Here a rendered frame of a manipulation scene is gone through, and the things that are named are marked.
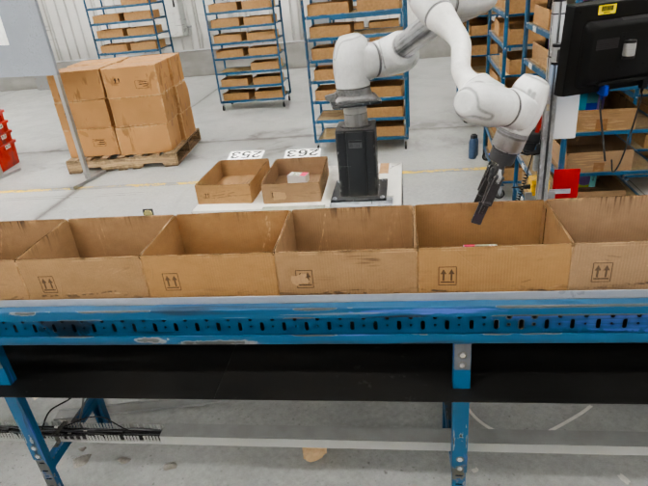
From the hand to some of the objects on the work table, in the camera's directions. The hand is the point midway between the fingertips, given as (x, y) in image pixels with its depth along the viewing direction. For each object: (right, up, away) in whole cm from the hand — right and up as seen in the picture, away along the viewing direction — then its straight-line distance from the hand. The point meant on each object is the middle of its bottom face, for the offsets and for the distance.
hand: (477, 210), depth 166 cm
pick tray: (-60, +18, +108) cm, 125 cm away
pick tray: (-93, +18, +115) cm, 149 cm away
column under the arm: (-30, +15, +97) cm, 103 cm away
